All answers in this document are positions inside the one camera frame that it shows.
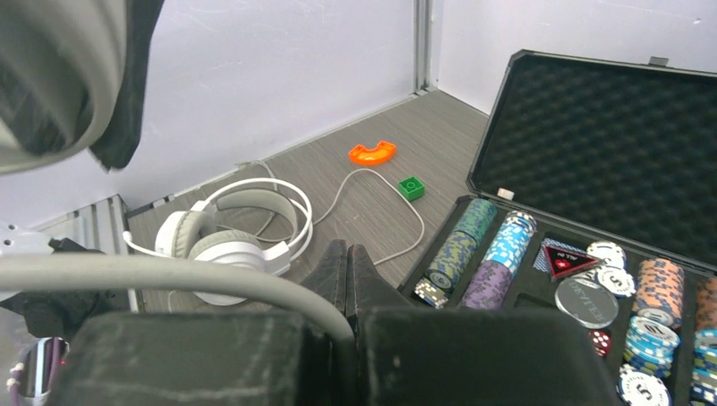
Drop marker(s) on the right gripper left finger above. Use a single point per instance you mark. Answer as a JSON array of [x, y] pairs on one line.
[[245, 358]]

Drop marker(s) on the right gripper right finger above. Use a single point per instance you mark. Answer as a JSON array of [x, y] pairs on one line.
[[410, 355]]

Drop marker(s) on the large white gaming headphones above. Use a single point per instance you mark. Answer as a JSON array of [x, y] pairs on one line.
[[73, 78]]

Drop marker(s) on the small white headphones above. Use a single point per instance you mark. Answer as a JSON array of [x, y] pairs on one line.
[[194, 234]]

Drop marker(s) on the green toy brick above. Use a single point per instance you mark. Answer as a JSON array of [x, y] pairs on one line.
[[411, 188]]

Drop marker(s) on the red triangle card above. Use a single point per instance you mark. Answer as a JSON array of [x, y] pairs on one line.
[[565, 263]]

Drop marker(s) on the round silver dealer button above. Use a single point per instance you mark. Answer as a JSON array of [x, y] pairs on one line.
[[590, 304]]

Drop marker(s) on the orange curved plastic piece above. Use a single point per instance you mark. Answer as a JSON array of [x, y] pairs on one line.
[[383, 152]]

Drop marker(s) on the black poker chip case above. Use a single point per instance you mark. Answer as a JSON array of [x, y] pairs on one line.
[[613, 160]]

